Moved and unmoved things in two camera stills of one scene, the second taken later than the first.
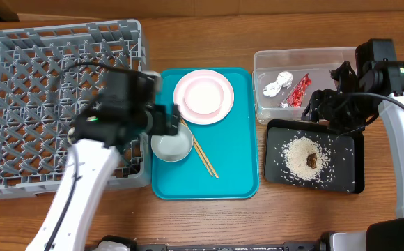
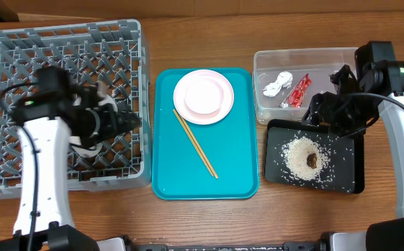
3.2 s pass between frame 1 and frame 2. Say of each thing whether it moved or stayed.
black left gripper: moved
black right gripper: stayed
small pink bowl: stayed
